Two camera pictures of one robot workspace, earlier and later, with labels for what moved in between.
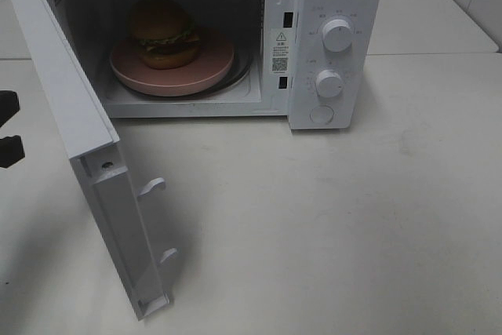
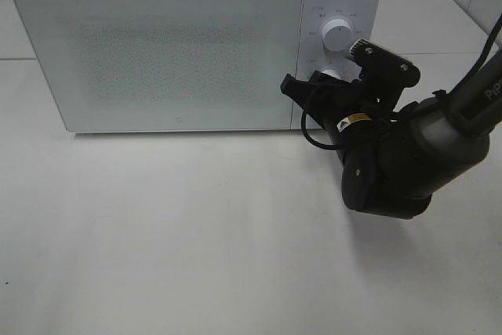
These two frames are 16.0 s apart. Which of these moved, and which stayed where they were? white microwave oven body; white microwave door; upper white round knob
Moved: white microwave door
Stayed: white microwave oven body; upper white round knob
